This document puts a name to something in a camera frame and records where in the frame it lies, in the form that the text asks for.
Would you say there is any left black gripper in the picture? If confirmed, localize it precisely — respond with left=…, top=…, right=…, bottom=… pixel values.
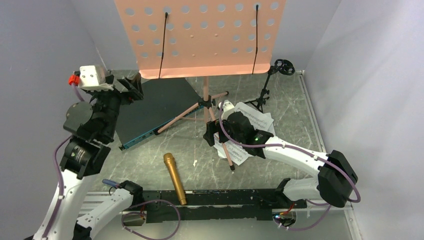
left=90, top=72, right=144, bottom=140

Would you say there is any sheet music page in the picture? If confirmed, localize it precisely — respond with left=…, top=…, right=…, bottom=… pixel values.
left=213, top=102, right=275, bottom=166

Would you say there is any pink music stand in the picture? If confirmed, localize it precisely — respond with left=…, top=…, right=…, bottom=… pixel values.
left=113, top=0, right=287, bottom=171

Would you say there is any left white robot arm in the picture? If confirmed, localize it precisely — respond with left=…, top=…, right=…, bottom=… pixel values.
left=32, top=71, right=144, bottom=240

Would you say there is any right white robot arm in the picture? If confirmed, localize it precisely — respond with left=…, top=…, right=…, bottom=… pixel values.
left=203, top=111, right=361, bottom=208

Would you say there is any black blue flat box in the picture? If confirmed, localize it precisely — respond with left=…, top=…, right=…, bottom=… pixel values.
left=115, top=78, right=200, bottom=151

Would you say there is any gold microphone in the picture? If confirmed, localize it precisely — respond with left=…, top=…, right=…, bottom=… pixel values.
left=163, top=152, right=187, bottom=206

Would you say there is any black microphone stand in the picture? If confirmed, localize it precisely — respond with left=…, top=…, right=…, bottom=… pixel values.
left=244, top=58, right=296, bottom=114

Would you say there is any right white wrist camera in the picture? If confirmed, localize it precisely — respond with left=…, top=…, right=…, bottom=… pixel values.
left=218, top=100, right=235, bottom=115

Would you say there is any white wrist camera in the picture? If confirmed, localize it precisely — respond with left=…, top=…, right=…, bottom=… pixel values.
left=68, top=65, right=114, bottom=91
left=218, top=100, right=235, bottom=115

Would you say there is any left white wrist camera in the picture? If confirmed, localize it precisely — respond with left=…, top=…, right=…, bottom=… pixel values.
left=68, top=65, right=114, bottom=91

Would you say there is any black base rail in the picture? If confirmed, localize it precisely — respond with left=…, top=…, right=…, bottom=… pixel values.
left=128, top=188, right=307, bottom=223

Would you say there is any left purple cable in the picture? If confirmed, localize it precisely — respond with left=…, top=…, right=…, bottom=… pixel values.
left=41, top=82, right=181, bottom=240

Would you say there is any purple cable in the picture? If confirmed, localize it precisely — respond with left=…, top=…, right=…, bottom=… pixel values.
left=41, top=82, right=181, bottom=240
left=216, top=102, right=361, bottom=232

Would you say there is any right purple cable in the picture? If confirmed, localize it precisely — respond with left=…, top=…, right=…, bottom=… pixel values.
left=216, top=102, right=361, bottom=232

